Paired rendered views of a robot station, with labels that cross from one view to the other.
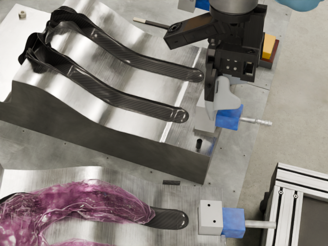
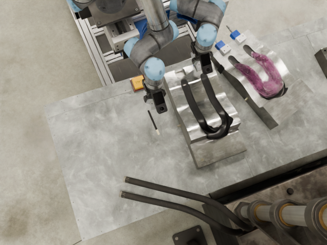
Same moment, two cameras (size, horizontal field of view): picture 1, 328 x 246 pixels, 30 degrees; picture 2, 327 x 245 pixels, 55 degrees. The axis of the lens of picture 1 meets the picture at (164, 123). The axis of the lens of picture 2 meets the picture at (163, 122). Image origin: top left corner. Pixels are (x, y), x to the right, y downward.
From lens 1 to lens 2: 148 cm
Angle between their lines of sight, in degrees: 51
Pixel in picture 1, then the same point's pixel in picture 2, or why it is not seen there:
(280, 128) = not seen: hidden behind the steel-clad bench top
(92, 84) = (216, 106)
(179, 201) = (225, 61)
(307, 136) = not seen: hidden behind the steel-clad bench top
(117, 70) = (202, 105)
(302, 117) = not seen: hidden behind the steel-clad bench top
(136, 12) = (154, 136)
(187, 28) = (208, 62)
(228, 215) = (221, 45)
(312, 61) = (16, 135)
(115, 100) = (212, 98)
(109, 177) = (240, 77)
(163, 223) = (234, 61)
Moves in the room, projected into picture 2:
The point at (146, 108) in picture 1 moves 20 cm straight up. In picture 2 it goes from (208, 87) to (216, 71)
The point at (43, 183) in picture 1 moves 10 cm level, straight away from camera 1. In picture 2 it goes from (254, 93) to (243, 107)
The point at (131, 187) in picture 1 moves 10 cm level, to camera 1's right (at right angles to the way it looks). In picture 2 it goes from (235, 72) to (225, 57)
